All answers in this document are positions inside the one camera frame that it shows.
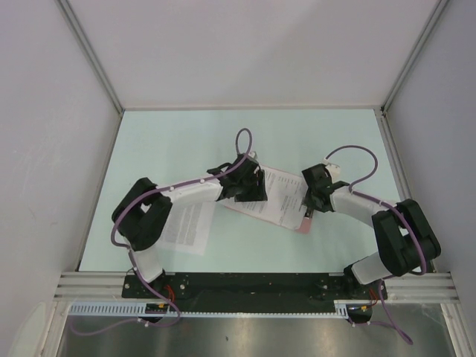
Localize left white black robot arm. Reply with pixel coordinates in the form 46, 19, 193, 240
111, 154, 268, 298

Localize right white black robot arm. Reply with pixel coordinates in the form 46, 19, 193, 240
302, 164, 441, 298

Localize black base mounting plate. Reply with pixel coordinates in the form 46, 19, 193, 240
122, 272, 387, 313

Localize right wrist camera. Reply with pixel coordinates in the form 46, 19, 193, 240
321, 158, 341, 181

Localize white printed paper sheets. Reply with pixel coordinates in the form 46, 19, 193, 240
230, 167, 308, 231

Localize white printed paper sheet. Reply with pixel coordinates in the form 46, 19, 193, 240
158, 202, 216, 256

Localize pink clipboard folder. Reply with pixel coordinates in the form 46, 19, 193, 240
222, 166, 313, 235

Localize white slotted cable duct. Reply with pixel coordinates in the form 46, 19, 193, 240
69, 302, 348, 318

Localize aluminium frame rail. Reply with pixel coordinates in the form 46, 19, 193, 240
54, 271, 460, 304

